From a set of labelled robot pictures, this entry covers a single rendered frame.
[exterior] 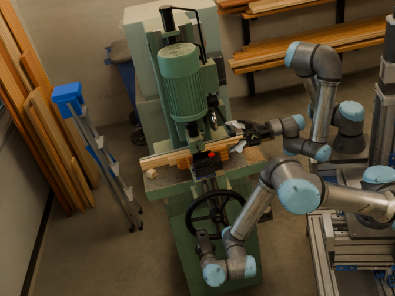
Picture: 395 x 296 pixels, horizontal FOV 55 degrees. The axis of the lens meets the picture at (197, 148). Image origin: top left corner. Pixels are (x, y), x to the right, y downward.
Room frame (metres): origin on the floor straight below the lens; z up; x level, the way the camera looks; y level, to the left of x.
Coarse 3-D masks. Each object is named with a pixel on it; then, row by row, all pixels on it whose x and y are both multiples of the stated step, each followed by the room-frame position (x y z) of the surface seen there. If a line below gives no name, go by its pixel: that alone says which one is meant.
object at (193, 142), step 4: (188, 136) 1.58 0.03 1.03; (200, 136) 1.56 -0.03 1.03; (188, 140) 1.54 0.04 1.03; (192, 140) 1.53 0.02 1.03; (196, 140) 1.53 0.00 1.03; (200, 140) 1.53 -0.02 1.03; (188, 144) 1.59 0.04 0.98; (192, 144) 1.52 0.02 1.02; (196, 144) 1.53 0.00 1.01; (200, 144) 1.53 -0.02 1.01; (204, 144) 1.55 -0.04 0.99; (192, 148) 1.52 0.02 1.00; (196, 148) 1.53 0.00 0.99; (200, 148) 1.53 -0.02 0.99; (204, 148) 1.53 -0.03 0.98; (192, 152) 1.52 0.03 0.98; (196, 152) 1.53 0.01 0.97
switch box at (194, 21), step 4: (192, 20) 1.93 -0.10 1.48; (196, 20) 1.92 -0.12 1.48; (192, 24) 1.86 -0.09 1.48; (196, 24) 1.86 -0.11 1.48; (200, 24) 1.86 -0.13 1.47; (196, 28) 1.86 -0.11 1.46; (200, 28) 1.86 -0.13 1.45; (196, 32) 1.86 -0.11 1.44; (196, 36) 1.86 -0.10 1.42; (196, 40) 1.86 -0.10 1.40; (200, 40) 1.86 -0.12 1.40; (204, 40) 1.86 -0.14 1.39; (200, 44) 1.86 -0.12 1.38; (204, 44) 1.86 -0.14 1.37
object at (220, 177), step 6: (192, 168) 1.42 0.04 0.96; (192, 174) 1.37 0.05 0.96; (216, 174) 1.34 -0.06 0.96; (222, 174) 1.33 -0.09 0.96; (198, 180) 1.32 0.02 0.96; (216, 180) 1.32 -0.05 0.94; (222, 180) 1.32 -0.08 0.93; (198, 186) 1.31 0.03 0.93; (210, 186) 1.32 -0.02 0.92; (222, 186) 1.32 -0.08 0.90; (198, 192) 1.31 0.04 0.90; (204, 192) 1.31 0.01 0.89
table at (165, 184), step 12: (240, 156) 1.52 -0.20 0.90; (264, 156) 1.48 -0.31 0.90; (156, 168) 1.56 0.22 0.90; (168, 168) 1.54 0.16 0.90; (228, 168) 1.44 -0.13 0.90; (240, 168) 1.43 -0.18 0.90; (252, 168) 1.43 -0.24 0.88; (144, 180) 1.48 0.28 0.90; (156, 180) 1.46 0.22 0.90; (168, 180) 1.44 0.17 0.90; (180, 180) 1.42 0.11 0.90; (192, 180) 1.41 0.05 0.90; (228, 180) 1.39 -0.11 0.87; (156, 192) 1.39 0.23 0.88; (168, 192) 1.40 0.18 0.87; (180, 192) 1.40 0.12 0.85; (192, 192) 1.36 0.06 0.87
